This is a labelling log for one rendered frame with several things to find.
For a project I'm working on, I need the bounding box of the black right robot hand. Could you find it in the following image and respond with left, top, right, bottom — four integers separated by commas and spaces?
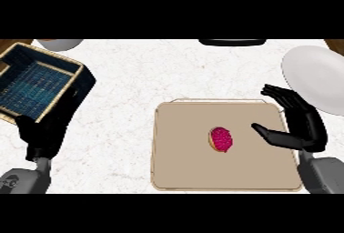
250, 84, 330, 153

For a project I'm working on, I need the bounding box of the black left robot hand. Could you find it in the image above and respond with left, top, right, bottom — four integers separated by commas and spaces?
14, 86, 83, 163

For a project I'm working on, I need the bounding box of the white round plate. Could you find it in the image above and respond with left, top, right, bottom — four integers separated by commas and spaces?
280, 45, 344, 117

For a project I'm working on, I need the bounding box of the beige rectangular tray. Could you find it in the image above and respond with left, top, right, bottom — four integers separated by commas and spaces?
150, 97, 305, 193

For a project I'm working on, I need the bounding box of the dark blue wicker basket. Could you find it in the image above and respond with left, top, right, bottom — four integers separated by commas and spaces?
0, 42, 98, 126

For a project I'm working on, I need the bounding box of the grey round bowl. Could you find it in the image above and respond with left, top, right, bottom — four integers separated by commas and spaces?
37, 38, 85, 52

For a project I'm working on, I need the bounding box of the black flat object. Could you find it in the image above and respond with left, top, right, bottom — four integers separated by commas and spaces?
198, 38, 268, 47

